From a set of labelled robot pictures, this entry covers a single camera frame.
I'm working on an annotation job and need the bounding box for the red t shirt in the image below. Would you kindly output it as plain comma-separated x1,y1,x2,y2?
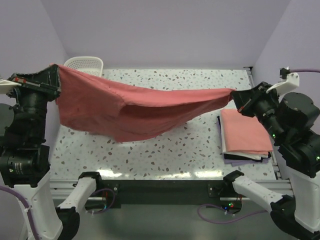
56,65,232,142

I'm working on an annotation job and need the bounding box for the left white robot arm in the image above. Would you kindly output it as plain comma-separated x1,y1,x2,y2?
0,64,101,240

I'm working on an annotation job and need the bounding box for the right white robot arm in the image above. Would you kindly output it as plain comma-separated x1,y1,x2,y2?
223,82,320,240

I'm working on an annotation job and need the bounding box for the folded salmon t shirt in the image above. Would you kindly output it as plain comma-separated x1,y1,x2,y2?
219,109,273,157

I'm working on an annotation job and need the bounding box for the white plastic basket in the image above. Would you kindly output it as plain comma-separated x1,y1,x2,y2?
64,56,104,77

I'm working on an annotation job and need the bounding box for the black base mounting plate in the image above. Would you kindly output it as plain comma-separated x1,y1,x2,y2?
85,180,238,210

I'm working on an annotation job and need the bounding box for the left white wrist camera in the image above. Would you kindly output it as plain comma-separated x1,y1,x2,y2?
0,79,21,95

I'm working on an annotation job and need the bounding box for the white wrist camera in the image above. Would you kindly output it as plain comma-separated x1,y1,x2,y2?
0,79,21,95
266,67,300,96

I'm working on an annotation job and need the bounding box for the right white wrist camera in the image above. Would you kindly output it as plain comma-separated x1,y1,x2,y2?
266,67,300,96

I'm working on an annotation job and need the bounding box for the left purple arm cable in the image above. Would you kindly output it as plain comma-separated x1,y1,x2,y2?
0,186,38,240

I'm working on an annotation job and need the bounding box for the aluminium frame rail right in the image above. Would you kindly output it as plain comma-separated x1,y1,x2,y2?
244,65,297,201

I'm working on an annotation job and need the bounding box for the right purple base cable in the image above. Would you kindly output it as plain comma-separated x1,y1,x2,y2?
197,203,270,224

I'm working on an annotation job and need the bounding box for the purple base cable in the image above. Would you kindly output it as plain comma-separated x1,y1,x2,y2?
86,188,117,215
197,203,270,224

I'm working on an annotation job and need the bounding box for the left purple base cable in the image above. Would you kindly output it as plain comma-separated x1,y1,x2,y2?
86,188,117,215

